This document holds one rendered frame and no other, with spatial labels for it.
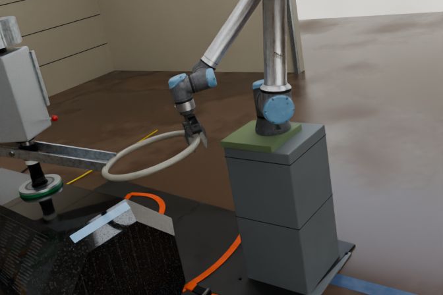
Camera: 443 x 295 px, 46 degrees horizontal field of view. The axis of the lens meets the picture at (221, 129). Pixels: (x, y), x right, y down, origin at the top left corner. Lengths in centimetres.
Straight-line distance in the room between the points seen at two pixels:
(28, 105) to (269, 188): 126
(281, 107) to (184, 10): 565
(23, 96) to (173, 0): 565
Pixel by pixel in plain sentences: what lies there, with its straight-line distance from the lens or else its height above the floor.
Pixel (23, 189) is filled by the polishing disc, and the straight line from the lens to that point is 289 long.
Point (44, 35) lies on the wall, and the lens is 868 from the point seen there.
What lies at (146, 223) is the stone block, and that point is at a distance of 251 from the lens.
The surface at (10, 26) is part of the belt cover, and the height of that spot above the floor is 166.
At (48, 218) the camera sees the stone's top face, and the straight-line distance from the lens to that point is 254.
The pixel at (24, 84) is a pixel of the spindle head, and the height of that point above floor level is 138.
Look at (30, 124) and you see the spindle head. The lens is 269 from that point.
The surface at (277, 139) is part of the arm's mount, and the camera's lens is 265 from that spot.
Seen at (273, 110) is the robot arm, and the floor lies 108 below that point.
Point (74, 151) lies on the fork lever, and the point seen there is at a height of 100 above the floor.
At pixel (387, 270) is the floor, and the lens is 317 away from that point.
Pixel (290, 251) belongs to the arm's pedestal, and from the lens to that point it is 287.
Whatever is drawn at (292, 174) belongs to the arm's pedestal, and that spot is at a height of 73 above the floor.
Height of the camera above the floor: 188
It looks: 20 degrees down
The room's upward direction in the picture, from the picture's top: 11 degrees counter-clockwise
